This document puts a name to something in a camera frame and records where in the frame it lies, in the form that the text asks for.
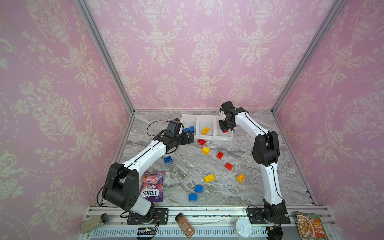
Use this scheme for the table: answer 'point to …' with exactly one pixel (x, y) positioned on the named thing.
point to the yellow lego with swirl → (240, 178)
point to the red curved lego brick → (202, 142)
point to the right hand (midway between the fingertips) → (224, 126)
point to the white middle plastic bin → (206, 121)
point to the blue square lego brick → (192, 129)
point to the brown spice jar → (188, 230)
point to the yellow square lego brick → (206, 150)
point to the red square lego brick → (220, 155)
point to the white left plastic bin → (189, 120)
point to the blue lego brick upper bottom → (199, 188)
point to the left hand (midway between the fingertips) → (188, 138)
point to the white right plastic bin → (219, 134)
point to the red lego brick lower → (229, 166)
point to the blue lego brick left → (168, 160)
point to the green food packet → (309, 226)
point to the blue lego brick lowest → (193, 197)
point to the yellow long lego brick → (205, 131)
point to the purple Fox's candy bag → (152, 185)
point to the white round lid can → (243, 228)
